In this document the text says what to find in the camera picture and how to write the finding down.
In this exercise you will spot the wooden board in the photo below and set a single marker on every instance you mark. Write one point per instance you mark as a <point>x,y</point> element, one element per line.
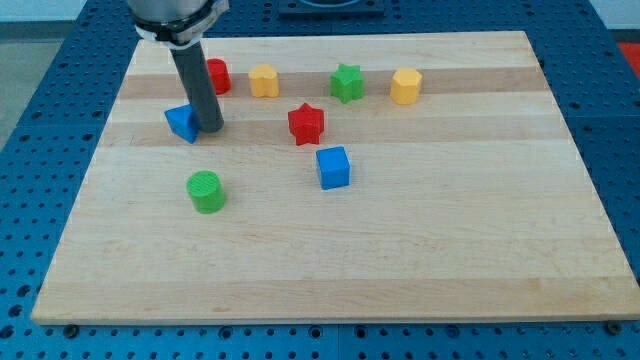
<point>471,205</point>

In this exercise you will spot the yellow hexagon block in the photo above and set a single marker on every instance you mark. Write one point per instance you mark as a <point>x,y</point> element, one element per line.
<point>406,85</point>

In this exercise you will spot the red star block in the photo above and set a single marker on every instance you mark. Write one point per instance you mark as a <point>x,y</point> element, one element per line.
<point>306,124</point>

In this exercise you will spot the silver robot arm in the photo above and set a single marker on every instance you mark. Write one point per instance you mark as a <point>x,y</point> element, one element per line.
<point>177,24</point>

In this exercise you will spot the blue cube block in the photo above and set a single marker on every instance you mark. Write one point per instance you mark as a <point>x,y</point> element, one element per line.
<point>333,167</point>

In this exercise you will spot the yellow heart block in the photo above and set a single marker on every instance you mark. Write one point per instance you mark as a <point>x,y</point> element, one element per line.
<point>264,81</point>

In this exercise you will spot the green star block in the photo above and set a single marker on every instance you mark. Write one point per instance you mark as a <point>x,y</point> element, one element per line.
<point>347,83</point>

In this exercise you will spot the green cylinder block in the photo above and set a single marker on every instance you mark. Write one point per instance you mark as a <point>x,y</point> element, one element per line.
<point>206,192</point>

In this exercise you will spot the red cylinder block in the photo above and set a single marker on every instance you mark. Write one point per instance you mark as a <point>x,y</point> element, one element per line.
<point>219,75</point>

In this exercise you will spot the blue triangle block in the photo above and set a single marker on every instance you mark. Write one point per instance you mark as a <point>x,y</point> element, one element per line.
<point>182,121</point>

